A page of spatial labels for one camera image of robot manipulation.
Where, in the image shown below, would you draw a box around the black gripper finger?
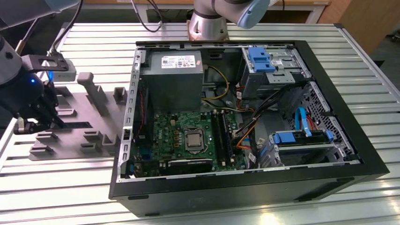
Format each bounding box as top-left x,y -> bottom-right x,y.
35,80 -> 66,130
14,116 -> 54,136

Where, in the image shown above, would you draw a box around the grey parts rack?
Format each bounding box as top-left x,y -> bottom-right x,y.
29,72 -> 130,162

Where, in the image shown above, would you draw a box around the green motherboard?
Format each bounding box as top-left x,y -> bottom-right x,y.
134,109 -> 250,177

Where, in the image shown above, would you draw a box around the grey power supply unit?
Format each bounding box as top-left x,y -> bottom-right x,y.
139,50 -> 207,113

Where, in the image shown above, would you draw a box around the metal socket cover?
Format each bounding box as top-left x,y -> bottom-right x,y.
183,127 -> 207,153

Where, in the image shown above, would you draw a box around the silver CPU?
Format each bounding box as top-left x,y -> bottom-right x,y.
187,133 -> 203,146

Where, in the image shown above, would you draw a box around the black graphics card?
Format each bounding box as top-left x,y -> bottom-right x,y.
159,158 -> 217,176

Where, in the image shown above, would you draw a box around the black open PC case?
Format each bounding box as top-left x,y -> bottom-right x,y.
109,39 -> 391,218

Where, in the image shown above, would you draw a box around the metal drive cage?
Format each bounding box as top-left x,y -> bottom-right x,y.
241,46 -> 314,100

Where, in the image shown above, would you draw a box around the blue disk carrier with disk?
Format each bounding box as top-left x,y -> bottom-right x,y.
270,130 -> 335,148

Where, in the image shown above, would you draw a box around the metal disk bay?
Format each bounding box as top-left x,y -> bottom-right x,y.
269,130 -> 361,169

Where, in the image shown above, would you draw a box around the wooden desk white legs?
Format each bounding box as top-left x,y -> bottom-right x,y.
115,0 -> 333,24

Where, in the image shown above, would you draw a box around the wooden cabinet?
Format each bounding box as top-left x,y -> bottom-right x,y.
318,0 -> 400,56

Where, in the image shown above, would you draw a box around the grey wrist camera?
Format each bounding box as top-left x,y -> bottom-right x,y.
50,60 -> 79,83

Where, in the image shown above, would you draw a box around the black camera bracket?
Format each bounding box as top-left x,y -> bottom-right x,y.
21,54 -> 71,73

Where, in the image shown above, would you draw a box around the thin red wire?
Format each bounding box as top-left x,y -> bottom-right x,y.
139,90 -> 149,139

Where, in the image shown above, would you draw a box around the black camera cable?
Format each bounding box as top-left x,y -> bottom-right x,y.
51,0 -> 85,57

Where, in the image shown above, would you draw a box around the black cable with silver plug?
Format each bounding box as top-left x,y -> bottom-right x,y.
131,0 -> 165,33

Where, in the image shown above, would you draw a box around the yellow wires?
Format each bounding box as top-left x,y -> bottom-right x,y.
202,65 -> 231,103

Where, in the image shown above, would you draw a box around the blue flat wire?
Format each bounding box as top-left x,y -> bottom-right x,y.
295,107 -> 314,138

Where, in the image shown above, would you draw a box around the orange red flat wire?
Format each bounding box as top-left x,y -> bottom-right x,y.
307,114 -> 318,132

